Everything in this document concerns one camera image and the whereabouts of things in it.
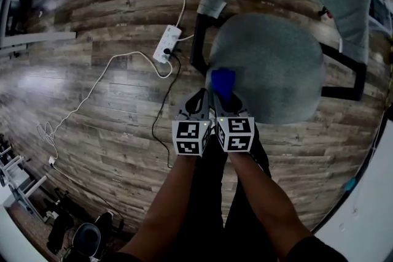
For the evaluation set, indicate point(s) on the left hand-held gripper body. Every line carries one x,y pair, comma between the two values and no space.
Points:
188,136

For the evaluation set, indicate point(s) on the grey panel on white stand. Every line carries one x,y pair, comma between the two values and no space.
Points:
37,36

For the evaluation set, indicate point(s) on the white power strip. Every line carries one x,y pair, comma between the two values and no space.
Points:
165,43

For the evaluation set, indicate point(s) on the clear plastic storage box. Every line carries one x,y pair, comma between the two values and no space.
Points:
380,9

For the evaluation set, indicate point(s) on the black round stool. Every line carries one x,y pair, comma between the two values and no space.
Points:
87,237

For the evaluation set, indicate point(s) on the grey fabric chair seat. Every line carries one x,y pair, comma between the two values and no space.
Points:
270,64

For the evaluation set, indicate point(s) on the person's left forearm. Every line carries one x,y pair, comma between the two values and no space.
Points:
165,202

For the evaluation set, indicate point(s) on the black bag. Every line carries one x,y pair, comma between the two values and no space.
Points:
59,230

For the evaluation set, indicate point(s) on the small teal object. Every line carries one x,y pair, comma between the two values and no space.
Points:
350,184

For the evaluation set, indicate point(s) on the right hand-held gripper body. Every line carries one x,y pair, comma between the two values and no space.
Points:
236,133

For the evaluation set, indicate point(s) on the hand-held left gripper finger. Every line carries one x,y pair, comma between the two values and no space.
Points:
206,107
188,104

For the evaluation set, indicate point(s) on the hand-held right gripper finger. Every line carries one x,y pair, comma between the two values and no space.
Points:
218,107
242,109

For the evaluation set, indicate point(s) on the blue cloth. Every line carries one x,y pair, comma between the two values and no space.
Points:
224,81

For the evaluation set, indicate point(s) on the white charger plug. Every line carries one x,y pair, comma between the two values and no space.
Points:
53,160

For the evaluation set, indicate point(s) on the person's right forearm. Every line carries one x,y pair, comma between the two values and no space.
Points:
264,193

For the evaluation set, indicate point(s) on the person's black shirt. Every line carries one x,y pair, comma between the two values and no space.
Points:
313,251

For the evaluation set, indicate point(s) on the person's black trousers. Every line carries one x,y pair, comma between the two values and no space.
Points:
212,193

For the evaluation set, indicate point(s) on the white metal rack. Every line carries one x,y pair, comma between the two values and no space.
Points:
30,185

